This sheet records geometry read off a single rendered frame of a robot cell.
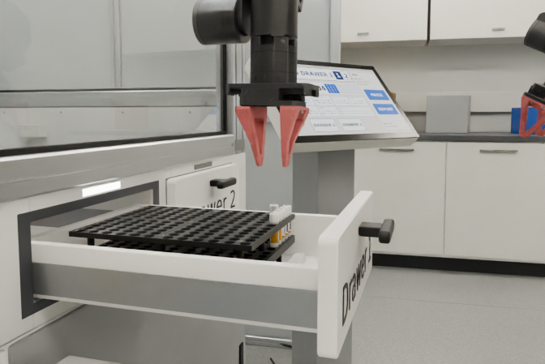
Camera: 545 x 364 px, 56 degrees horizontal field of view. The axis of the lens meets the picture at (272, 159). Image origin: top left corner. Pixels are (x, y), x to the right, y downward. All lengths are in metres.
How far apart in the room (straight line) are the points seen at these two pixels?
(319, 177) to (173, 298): 1.04
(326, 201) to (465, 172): 2.01
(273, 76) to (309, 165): 0.96
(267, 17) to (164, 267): 0.30
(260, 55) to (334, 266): 0.27
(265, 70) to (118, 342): 0.43
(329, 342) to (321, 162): 1.09
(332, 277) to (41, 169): 0.34
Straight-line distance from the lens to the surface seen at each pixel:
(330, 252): 0.45
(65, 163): 0.65
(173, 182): 0.85
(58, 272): 0.60
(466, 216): 3.52
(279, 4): 0.62
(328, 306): 0.47
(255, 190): 2.26
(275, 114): 1.37
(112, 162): 0.73
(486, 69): 4.20
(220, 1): 0.65
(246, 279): 0.50
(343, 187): 1.60
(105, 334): 0.76
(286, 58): 0.61
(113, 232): 0.62
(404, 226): 3.51
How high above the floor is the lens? 1.03
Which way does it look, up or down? 5 degrees down
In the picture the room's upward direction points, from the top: straight up
